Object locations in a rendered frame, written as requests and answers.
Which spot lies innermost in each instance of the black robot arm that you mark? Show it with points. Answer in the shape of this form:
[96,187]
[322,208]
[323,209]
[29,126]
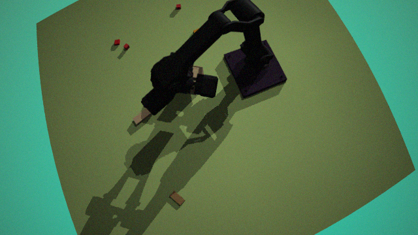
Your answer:
[171,74]

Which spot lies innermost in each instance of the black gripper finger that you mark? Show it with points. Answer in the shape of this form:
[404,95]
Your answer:
[197,91]

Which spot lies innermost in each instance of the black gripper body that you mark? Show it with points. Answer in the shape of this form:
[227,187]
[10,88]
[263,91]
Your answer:
[207,84]

